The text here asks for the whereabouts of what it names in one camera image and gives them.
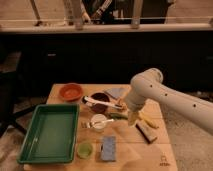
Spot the dark brown bowl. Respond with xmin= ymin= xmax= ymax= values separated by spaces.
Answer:
xmin=88 ymin=92 xmax=111 ymax=114

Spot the green plastic tray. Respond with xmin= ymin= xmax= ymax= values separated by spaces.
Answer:
xmin=17 ymin=104 xmax=79 ymax=164

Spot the blue grey cloth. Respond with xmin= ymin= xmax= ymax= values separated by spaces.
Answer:
xmin=105 ymin=87 xmax=125 ymax=100

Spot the silver fork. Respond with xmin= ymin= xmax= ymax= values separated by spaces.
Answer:
xmin=81 ymin=119 xmax=114 ymax=128

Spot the yellow banana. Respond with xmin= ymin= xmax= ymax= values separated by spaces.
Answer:
xmin=139 ymin=114 xmax=159 ymax=129

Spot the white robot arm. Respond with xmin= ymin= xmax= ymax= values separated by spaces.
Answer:
xmin=124 ymin=68 xmax=213 ymax=135

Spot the black office chair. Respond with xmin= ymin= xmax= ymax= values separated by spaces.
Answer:
xmin=0 ymin=43 xmax=38 ymax=138

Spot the blue sponge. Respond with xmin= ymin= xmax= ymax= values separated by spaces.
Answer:
xmin=101 ymin=136 xmax=116 ymax=162

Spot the orange bowl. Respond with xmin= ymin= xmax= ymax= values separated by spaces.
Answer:
xmin=59 ymin=83 xmax=83 ymax=101

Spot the white cup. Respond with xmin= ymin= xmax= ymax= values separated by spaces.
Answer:
xmin=91 ymin=114 xmax=107 ymax=132

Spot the small green cup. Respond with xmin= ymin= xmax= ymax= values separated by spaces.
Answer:
xmin=77 ymin=142 xmax=93 ymax=159

